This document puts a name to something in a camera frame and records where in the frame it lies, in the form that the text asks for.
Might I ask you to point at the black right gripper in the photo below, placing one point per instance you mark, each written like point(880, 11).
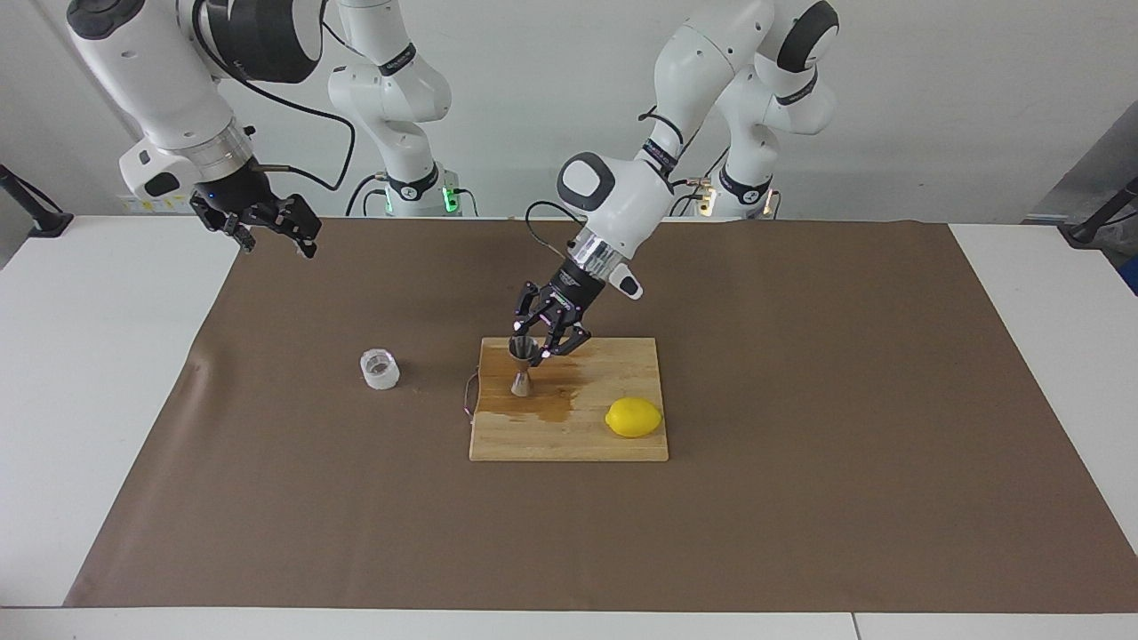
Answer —
point(233, 196)

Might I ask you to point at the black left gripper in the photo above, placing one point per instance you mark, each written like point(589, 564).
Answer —
point(569, 298)

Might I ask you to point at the steel double jigger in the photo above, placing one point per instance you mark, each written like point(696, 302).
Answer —
point(522, 384)

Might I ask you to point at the small clear glass cup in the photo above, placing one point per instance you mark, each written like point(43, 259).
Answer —
point(380, 372)

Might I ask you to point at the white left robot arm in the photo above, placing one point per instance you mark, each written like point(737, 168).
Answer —
point(702, 62)

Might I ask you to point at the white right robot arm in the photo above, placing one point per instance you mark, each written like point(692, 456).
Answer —
point(151, 71)

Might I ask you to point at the wooden cutting board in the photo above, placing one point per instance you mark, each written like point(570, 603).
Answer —
point(569, 436)

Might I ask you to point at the yellow lemon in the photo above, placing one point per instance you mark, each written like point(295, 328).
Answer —
point(633, 418)

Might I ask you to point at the brown paper table mat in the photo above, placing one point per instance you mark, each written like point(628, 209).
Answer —
point(569, 533)

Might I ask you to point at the black clamp stand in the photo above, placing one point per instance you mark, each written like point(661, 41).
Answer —
point(1086, 233)
point(49, 224)

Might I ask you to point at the blue object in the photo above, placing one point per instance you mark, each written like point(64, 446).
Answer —
point(1132, 276)

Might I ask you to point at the white yellow wall outlet box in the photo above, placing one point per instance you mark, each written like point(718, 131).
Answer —
point(142, 205)

